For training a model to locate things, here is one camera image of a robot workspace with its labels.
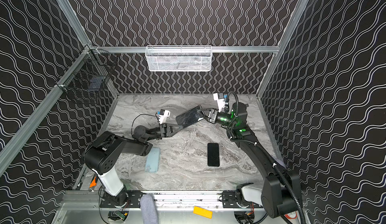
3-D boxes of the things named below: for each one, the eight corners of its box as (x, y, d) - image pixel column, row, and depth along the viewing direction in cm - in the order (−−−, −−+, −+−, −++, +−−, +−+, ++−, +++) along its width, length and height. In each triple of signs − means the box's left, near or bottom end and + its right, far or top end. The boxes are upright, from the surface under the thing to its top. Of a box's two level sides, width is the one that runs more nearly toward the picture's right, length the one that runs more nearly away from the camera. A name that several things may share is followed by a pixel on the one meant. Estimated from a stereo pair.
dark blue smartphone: (207, 166, 87) (208, 165, 86) (206, 144, 96) (206, 142, 95) (220, 166, 87) (220, 165, 85) (217, 144, 96) (218, 142, 95)
